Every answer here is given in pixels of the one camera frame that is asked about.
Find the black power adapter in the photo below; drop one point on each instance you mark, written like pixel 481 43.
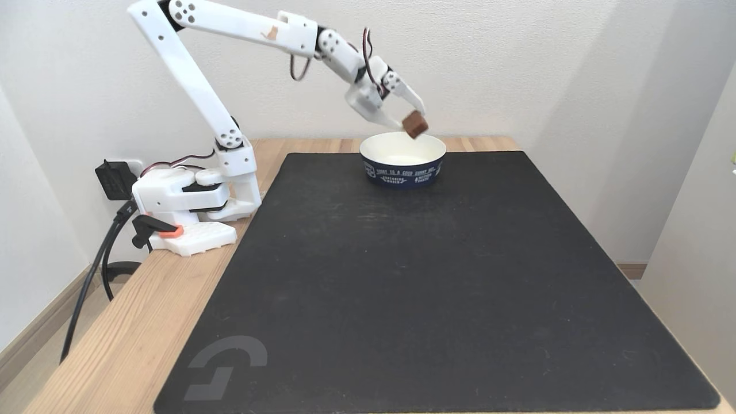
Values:
pixel 115 180

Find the black desk mat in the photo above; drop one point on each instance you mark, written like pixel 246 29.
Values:
pixel 425 276

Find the dark printed bowl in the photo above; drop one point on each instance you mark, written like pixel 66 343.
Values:
pixel 402 169

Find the black and orange clamp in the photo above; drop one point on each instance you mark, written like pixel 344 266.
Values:
pixel 150 225

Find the red-brown toy block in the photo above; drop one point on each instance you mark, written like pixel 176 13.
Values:
pixel 414 124

